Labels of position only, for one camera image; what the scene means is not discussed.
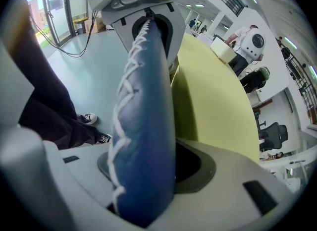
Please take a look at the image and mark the glass door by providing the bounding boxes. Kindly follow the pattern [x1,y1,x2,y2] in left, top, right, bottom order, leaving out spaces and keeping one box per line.
[41,0,76,48]

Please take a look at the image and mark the yellow-lidded bin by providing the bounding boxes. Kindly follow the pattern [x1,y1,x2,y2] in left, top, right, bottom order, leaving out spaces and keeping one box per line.
[73,18,86,36]

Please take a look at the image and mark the black cable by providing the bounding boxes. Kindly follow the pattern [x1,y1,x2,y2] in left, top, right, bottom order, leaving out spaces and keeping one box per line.
[29,9,98,58]

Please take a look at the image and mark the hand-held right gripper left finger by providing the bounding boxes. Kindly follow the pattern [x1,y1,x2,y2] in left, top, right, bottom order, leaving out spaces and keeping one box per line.
[0,125,149,231]

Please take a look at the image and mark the person's dark trousers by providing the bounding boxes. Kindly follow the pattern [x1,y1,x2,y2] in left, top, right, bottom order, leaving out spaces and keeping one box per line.
[4,0,103,151]

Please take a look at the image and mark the black bag with green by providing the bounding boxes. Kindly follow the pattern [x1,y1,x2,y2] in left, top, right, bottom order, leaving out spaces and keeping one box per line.
[239,66,271,94]

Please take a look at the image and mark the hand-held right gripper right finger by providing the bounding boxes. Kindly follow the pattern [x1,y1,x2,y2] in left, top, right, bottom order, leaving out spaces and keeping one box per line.
[148,137,294,231]

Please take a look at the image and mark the yellow-green table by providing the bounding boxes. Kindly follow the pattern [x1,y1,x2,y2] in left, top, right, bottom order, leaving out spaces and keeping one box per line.
[170,32,261,163]

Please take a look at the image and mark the person's black sneaker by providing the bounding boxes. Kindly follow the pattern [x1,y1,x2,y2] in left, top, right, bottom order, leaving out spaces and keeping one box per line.
[97,132,113,144]
[83,113,98,125]

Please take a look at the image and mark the cardboard box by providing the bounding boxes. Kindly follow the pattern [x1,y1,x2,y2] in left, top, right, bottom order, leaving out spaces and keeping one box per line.
[84,16,106,34]

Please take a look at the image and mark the white box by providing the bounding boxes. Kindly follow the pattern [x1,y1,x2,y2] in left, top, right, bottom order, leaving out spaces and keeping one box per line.
[210,37,238,64]

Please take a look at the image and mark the black stair railing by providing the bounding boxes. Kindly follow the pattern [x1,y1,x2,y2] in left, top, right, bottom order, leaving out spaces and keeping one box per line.
[284,49,317,124]

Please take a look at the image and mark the black office chair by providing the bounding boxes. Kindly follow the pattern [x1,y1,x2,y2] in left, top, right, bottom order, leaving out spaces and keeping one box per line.
[258,122,289,152]

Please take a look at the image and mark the blue white-stitched chair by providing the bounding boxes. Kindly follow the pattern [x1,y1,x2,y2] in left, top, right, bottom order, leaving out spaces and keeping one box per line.
[107,18,177,228]

